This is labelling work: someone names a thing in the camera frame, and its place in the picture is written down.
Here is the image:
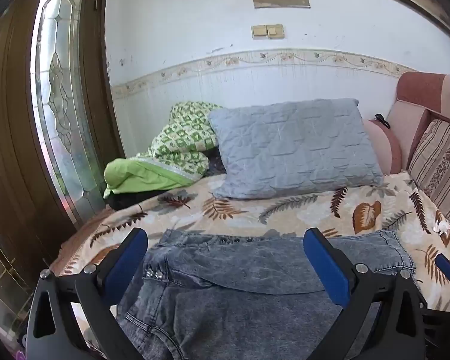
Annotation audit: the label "grey denim pants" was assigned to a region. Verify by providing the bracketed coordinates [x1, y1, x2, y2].
[116, 229, 417, 360]

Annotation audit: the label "leaf print blanket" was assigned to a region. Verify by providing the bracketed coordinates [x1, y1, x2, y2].
[50, 172, 450, 360]

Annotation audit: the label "grey quilted pillow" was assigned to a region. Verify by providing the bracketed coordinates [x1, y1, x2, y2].
[209, 98, 384, 200]

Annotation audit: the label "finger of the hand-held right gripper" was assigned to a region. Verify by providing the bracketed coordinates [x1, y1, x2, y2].
[435, 254, 450, 284]

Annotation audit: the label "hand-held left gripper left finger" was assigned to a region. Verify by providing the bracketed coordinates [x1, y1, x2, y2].
[24, 227, 149, 360]

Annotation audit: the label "brown door with glass pane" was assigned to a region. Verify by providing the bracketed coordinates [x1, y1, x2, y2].
[0, 0, 126, 271]

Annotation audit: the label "green patterned quilt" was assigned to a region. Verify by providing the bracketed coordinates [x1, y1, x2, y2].
[103, 101, 224, 199]

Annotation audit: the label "striped sofa cushion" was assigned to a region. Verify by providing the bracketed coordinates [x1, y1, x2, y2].
[407, 118, 450, 250]

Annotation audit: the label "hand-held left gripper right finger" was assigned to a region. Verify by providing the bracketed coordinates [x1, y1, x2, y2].
[303, 227, 436, 360]

